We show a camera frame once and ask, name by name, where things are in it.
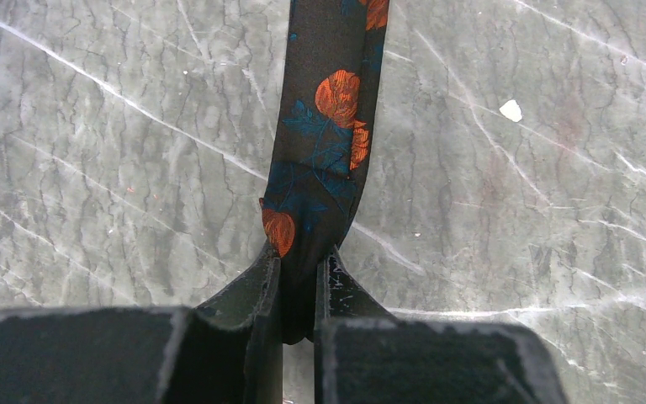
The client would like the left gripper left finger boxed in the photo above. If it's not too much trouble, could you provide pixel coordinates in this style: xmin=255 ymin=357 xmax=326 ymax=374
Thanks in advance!
xmin=0 ymin=245 xmax=283 ymax=403

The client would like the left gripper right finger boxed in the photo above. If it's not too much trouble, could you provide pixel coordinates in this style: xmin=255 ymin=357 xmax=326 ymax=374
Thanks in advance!
xmin=314 ymin=251 xmax=567 ymax=403

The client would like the dark floral necktie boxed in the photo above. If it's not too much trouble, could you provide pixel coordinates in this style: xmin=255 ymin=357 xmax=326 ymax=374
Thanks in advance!
xmin=260 ymin=0 xmax=389 ymax=345

